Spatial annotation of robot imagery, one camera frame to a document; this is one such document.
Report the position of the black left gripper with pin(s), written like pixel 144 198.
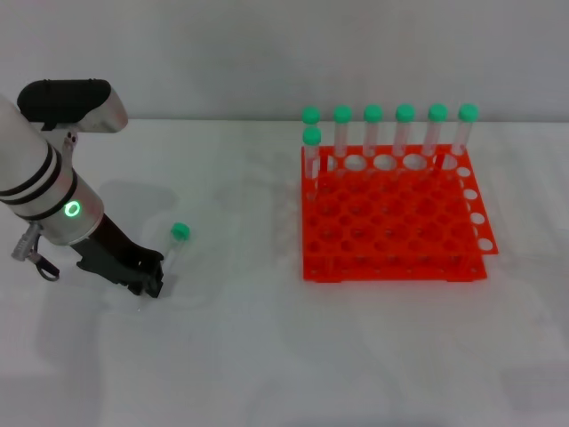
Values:
pixel 111 253

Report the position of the green capped test tube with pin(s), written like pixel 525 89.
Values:
pixel 438 112
pixel 180 230
pixel 468 112
pixel 373 113
pixel 312 136
pixel 342 114
pixel 405 112
pixel 311 115

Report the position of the orange test tube rack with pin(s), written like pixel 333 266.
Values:
pixel 391 222

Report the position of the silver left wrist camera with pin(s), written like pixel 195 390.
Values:
pixel 66 102

